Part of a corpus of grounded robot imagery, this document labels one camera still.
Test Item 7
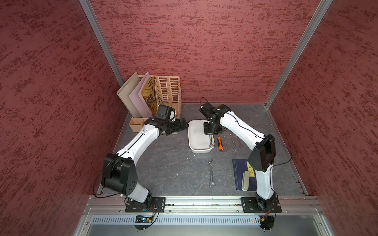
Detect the small steel wrench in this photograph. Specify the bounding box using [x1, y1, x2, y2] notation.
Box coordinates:
[229, 133, 237, 148]

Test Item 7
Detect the orange handled adjustable wrench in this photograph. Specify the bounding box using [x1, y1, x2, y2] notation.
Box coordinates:
[217, 136, 224, 153]

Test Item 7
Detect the steel open-end wrench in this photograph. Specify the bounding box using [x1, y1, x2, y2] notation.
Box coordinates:
[208, 158, 216, 188]

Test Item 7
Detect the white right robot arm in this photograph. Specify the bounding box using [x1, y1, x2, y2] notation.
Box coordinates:
[200, 102, 276, 212]

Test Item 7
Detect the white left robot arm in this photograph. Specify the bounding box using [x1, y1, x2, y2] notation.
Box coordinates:
[101, 118, 189, 211]

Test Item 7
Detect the white oval storage box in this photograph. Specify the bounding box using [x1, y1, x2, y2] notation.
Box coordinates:
[188, 120, 215, 154]

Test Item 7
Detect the brown illustrated comic book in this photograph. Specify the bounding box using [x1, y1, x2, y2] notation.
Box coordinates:
[141, 76, 158, 116]

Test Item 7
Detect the lilac folder board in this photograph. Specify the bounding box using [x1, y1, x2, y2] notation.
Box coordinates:
[134, 72, 152, 118]

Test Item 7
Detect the dark blue notebook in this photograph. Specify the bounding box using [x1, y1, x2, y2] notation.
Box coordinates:
[232, 159, 257, 192]

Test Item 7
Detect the grey-green folder board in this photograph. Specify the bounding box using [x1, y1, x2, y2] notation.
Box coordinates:
[117, 72, 143, 118]

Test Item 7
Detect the beige eraser case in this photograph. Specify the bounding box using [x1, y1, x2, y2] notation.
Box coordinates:
[241, 171, 250, 191]

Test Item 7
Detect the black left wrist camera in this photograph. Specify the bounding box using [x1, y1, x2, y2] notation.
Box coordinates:
[155, 105, 176, 121]

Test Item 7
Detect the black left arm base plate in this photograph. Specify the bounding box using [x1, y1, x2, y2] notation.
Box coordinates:
[125, 197, 166, 213]

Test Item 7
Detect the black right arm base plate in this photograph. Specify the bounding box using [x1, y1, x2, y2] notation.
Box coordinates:
[240, 196, 282, 213]

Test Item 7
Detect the aluminium front rail frame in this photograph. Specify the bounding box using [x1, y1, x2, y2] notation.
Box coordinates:
[74, 196, 334, 236]

